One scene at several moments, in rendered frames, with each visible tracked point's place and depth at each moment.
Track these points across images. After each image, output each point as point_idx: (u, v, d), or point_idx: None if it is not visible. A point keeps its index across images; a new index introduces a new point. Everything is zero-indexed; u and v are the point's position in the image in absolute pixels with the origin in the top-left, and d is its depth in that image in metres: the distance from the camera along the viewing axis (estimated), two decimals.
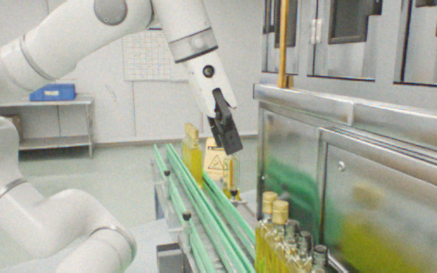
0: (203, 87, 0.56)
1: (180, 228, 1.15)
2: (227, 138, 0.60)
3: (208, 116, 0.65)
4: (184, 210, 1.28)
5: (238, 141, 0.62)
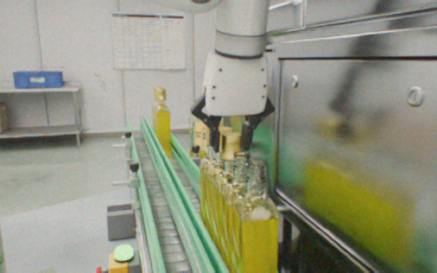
0: (268, 83, 0.59)
1: (128, 180, 1.01)
2: (252, 133, 0.64)
3: (221, 118, 0.60)
4: None
5: (244, 136, 0.66)
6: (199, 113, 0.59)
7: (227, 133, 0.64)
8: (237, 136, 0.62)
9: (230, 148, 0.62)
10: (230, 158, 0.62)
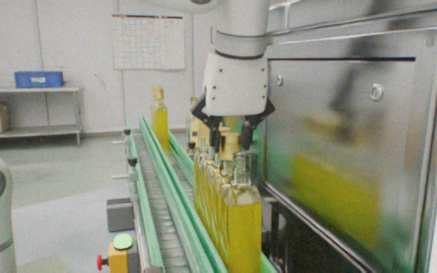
0: (268, 84, 0.59)
1: (127, 174, 1.07)
2: (252, 133, 0.64)
3: (221, 119, 0.60)
4: None
5: (244, 136, 0.66)
6: (199, 113, 0.59)
7: None
8: (225, 130, 0.68)
9: (219, 141, 0.68)
10: (219, 150, 0.68)
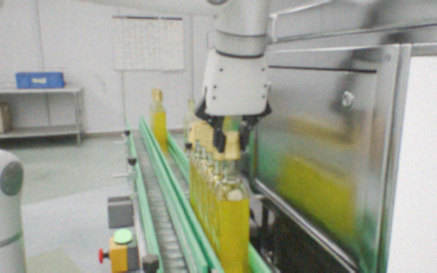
0: (268, 83, 0.59)
1: (126, 174, 1.13)
2: (249, 134, 0.64)
3: (224, 118, 0.60)
4: None
5: None
6: (202, 115, 0.60)
7: (210, 130, 0.75)
8: None
9: (212, 142, 0.74)
10: (212, 150, 0.74)
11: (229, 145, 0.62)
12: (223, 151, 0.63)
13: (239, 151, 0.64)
